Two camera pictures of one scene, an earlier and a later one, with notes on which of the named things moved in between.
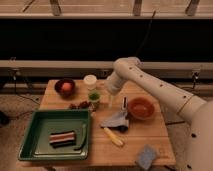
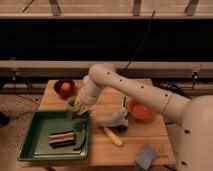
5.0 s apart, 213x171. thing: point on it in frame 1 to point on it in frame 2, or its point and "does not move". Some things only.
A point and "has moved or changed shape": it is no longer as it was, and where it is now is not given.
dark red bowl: [65, 87] does not move
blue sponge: [148, 155] does not move
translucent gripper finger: [110, 100] to [80, 107]
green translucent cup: [94, 96] has moved or changed shape
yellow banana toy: [113, 137] does not move
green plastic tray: [36, 145] does not move
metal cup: [94, 105] to [70, 112]
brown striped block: [62, 139] does not move
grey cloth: [119, 119] does not move
